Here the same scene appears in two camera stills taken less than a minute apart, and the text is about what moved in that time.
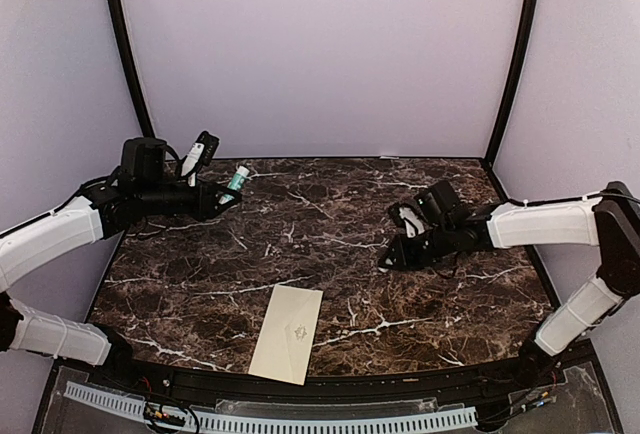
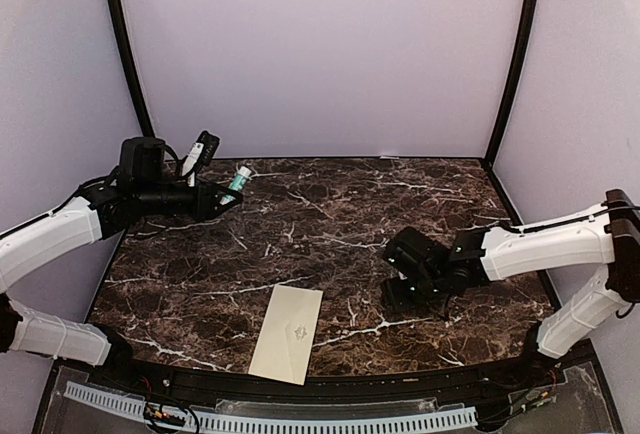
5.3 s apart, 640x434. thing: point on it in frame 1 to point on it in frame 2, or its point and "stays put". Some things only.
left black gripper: x=204 y=206 stays put
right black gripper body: x=424 y=254 to x=421 y=294
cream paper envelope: x=287 y=333 stays put
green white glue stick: x=236 y=182 stays put
